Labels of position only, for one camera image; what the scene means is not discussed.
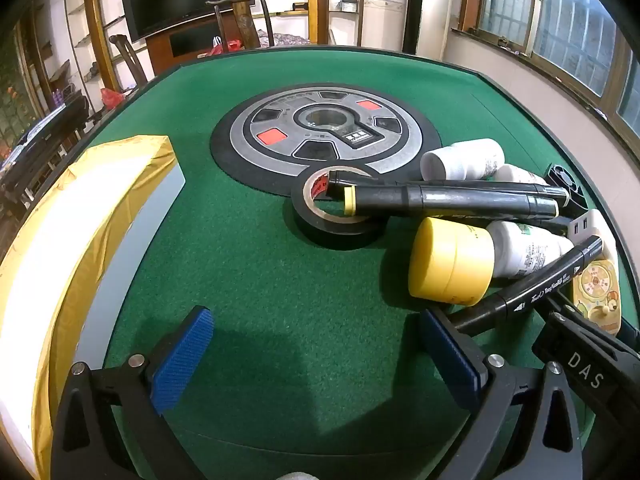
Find patterned cushion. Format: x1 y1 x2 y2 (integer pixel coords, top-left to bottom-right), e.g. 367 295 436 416
257 30 308 50

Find round grey table control panel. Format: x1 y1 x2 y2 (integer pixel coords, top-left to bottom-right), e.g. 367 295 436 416
210 86 442 196

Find white bottle red label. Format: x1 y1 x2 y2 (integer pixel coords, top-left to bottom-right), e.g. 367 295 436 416
494 163 548 186

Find wooden chair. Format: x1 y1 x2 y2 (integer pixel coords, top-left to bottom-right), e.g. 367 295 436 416
109 34 151 86
205 0 276 51

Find yellow cartoon gadget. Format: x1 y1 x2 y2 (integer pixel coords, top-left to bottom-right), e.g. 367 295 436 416
570 257 623 336

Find gold-edged white box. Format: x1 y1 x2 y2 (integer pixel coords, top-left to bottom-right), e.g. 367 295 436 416
0 134 187 480

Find window with metal frame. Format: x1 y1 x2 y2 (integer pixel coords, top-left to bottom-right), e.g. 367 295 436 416
460 0 640 133

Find black marker purple band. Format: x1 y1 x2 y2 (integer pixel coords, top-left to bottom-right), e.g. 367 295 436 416
447 235 605 333

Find dark vertical pillar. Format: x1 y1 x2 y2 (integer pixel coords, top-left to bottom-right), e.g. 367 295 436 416
401 0 421 55

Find black marker yellow band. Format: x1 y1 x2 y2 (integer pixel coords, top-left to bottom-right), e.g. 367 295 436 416
326 169 560 222

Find black tape roll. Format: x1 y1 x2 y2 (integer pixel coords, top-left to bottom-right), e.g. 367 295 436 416
291 164 386 251

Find flower landscape wall picture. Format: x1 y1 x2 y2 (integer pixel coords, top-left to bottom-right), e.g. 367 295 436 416
0 42 31 146

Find black round vented object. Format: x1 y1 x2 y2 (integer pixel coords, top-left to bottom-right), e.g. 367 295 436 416
546 162 590 209

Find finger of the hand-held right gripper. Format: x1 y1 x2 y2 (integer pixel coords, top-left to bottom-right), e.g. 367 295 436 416
531 310 640 413

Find wooden television cabinet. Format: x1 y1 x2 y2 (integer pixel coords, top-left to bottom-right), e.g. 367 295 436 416
147 17 236 76

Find wall shelf unit gold posts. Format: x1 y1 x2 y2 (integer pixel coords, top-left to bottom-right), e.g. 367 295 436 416
250 0 366 47
60 0 126 91

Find plain white bottle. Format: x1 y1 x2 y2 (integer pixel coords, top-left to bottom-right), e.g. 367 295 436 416
420 138 506 181

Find plain black marker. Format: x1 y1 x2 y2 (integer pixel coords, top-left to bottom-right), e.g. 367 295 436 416
407 180 571 200

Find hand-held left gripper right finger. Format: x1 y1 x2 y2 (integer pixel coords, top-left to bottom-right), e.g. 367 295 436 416
420 306 583 480

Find white bottle yellow cap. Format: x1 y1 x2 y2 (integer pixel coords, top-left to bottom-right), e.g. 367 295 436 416
407 216 576 307

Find black electronic keyboard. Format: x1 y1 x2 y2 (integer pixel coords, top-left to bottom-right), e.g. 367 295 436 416
0 89 92 201

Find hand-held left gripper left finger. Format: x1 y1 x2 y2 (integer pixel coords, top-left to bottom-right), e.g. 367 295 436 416
50 306 215 480

